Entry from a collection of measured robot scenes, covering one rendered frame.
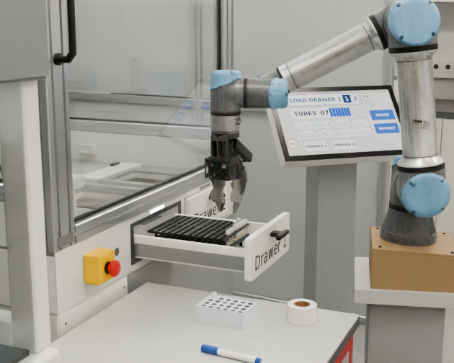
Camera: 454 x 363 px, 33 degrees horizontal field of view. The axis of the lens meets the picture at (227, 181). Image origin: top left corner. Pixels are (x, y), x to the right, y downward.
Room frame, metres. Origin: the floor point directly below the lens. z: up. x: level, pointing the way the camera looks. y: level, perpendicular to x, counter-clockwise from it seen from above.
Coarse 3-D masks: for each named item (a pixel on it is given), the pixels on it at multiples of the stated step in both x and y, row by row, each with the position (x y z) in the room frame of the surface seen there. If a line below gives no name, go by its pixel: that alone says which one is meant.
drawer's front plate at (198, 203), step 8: (200, 192) 2.29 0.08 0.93; (208, 192) 2.32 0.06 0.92; (224, 192) 2.43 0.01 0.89; (184, 200) 2.20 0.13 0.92; (192, 200) 2.21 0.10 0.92; (200, 200) 2.27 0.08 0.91; (208, 200) 2.32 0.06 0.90; (192, 208) 2.21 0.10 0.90; (200, 208) 2.26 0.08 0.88; (208, 208) 2.32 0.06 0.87; (216, 208) 2.37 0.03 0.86; (216, 216) 2.37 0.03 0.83
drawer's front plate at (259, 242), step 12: (288, 216) 2.04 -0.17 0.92; (264, 228) 1.88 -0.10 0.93; (276, 228) 1.95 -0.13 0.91; (288, 228) 2.04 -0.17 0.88; (252, 240) 1.79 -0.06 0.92; (264, 240) 1.87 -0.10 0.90; (276, 240) 1.95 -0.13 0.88; (288, 240) 2.04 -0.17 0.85; (252, 252) 1.79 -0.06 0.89; (264, 252) 1.87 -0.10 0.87; (252, 264) 1.79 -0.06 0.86; (264, 264) 1.87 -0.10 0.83; (252, 276) 1.79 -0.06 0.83
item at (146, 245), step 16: (256, 224) 2.05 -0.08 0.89; (144, 240) 1.92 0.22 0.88; (160, 240) 1.90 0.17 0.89; (176, 240) 1.89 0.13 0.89; (144, 256) 1.92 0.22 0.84; (160, 256) 1.90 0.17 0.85; (176, 256) 1.88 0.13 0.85; (192, 256) 1.86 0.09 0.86; (208, 256) 1.84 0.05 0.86; (224, 256) 1.83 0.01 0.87; (240, 256) 1.81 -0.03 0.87
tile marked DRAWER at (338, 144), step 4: (332, 140) 2.73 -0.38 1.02; (336, 140) 2.74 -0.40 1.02; (340, 140) 2.74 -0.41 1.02; (344, 140) 2.75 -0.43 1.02; (348, 140) 2.75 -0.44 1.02; (352, 140) 2.75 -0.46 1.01; (332, 144) 2.72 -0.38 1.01; (336, 144) 2.73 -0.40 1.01; (340, 144) 2.73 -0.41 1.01; (344, 144) 2.73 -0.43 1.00; (348, 144) 2.74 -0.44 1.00; (352, 144) 2.74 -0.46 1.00; (356, 144) 2.75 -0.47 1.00; (336, 148) 2.71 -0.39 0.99; (340, 148) 2.72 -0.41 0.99; (344, 148) 2.72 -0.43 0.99; (348, 148) 2.73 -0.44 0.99; (352, 148) 2.73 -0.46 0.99; (356, 148) 2.73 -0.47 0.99
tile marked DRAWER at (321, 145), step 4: (308, 140) 2.71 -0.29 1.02; (312, 140) 2.71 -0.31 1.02; (316, 140) 2.72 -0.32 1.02; (320, 140) 2.72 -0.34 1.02; (324, 140) 2.72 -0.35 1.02; (304, 144) 2.69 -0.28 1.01; (308, 144) 2.70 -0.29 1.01; (312, 144) 2.70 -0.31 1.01; (316, 144) 2.71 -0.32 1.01; (320, 144) 2.71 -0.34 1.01; (324, 144) 2.71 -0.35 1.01; (328, 144) 2.72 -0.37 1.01; (308, 148) 2.68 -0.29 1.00; (312, 148) 2.69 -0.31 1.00; (316, 148) 2.69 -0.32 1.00; (320, 148) 2.70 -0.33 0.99; (324, 148) 2.70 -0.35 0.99; (328, 148) 2.70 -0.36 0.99; (308, 152) 2.67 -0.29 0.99
